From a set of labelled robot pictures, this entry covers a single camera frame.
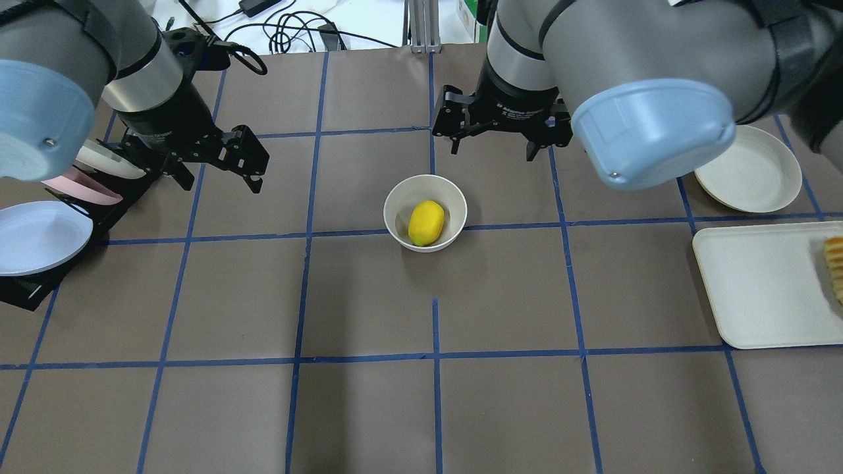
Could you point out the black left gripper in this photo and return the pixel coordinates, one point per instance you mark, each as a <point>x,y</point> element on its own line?
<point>164,116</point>

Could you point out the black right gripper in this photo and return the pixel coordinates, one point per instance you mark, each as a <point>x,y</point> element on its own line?
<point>510,101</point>

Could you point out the yellow lemon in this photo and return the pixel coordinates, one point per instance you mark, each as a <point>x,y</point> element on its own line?
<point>426,223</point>

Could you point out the white ceramic bowl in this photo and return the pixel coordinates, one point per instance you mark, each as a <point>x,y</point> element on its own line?
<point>402,199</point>

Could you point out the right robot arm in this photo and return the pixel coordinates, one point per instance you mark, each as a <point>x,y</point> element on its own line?
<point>655,89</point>

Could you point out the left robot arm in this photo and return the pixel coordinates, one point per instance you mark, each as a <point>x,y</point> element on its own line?
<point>61,58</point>

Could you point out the green white carton box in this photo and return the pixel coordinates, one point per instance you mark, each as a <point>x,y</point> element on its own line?
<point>474,15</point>

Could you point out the cream plate in rack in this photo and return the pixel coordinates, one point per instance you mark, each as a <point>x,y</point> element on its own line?
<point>101,158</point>

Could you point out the pink plate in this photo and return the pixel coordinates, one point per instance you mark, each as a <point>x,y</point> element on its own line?
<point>76,184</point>

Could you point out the light blue plate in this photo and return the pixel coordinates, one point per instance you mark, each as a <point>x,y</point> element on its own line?
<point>40,235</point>

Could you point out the black dish rack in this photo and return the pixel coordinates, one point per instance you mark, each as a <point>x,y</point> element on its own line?
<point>28,292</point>

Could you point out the white round plate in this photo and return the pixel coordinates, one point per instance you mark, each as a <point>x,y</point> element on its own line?
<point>758,173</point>

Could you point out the white rectangular tray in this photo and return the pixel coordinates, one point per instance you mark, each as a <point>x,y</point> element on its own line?
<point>768,285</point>

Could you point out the sliced bread loaf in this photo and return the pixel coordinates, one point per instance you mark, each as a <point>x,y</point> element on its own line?
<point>833,262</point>

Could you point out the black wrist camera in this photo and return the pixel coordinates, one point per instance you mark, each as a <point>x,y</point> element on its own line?
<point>194,49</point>

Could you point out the aluminium frame post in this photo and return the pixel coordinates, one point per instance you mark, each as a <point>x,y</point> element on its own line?
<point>421,27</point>

